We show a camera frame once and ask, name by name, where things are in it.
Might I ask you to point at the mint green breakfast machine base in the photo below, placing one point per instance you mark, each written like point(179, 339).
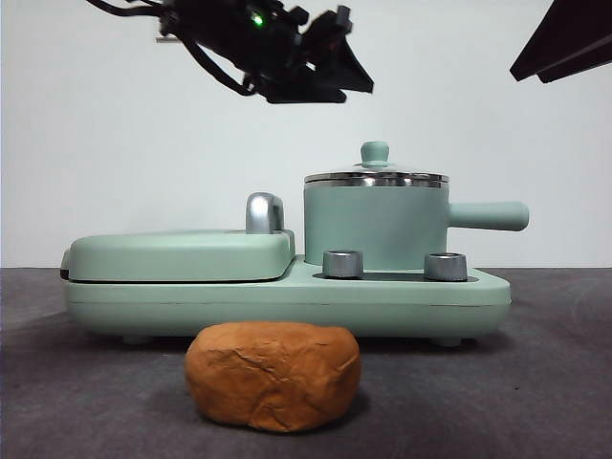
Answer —
point(287, 306)

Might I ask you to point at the glass lid with green knob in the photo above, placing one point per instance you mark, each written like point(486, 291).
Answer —
point(375, 153)

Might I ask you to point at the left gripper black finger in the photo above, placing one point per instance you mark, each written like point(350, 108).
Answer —
point(306, 95)
point(344, 69)

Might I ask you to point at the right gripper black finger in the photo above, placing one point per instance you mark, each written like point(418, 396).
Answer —
point(578, 67)
point(569, 33)

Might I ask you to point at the brown potato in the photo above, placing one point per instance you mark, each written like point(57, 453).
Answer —
point(272, 378)

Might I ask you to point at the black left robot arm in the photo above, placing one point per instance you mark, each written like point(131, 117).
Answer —
point(268, 40)

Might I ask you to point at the silver control knob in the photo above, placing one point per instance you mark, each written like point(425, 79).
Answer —
point(445, 268)
point(342, 264)

